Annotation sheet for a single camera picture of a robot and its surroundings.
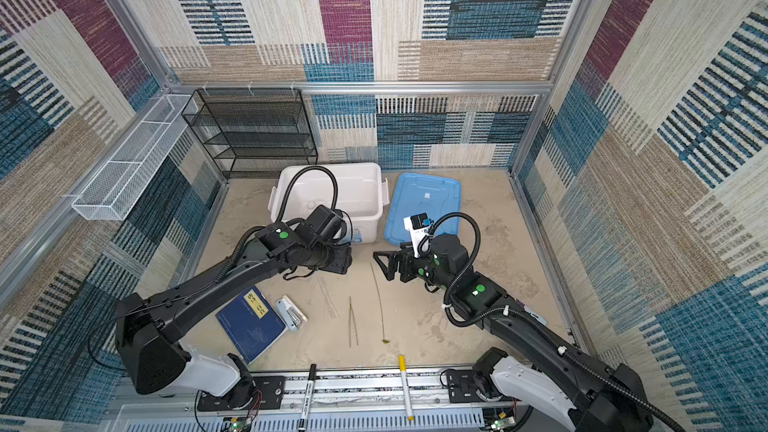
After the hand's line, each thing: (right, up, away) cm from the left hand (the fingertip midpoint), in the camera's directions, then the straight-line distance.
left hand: (345, 257), depth 78 cm
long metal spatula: (+10, -23, +3) cm, 25 cm away
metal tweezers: (+1, -19, +7) cm, 20 cm away
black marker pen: (-8, -32, -7) cm, 34 cm away
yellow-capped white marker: (+15, -27, -1) cm, 31 cm away
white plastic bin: (+2, +16, +27) cm, 32 cm away
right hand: (+11, +1, -4) cm, 12 cm away
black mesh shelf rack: (-38, +39, +30) cm, 62 cm away
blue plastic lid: (+24, +17, +34) cm, 45 cm away
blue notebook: (-26, -19, +6) cm, 33 cm away
